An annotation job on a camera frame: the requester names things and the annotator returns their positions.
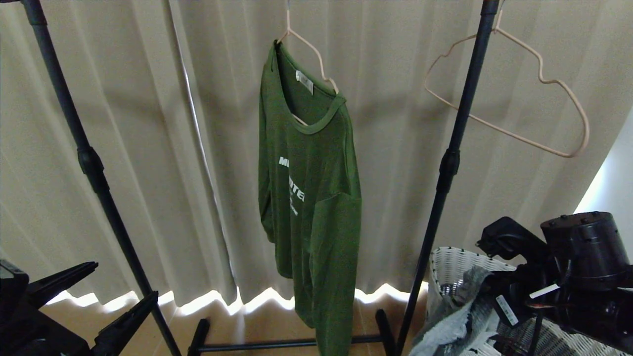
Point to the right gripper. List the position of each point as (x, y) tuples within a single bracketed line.
[(529, 291)]

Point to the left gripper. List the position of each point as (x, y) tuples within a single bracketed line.
[(29, 336)]

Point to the pale grey shorts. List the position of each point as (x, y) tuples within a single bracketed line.
[(445, 336)]

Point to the green printed shirt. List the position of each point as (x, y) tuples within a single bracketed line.
[(316, 222)]

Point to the pink clothes hanger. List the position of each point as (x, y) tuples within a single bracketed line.
[(504, 132), (311, 49)]

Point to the white laundry basket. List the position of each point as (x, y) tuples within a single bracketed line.
[(455, 267)]

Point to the black clothes rack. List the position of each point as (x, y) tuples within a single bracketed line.
[(450, 163)]

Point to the beige curtain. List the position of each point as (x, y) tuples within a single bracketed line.
[(123, 99)]

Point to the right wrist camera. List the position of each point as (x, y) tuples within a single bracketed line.
[(509, 237)]

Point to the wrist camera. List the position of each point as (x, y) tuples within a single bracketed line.
[(10, 287), (509, 237)]

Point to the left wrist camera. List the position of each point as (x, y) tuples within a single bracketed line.
[(10, 287)]

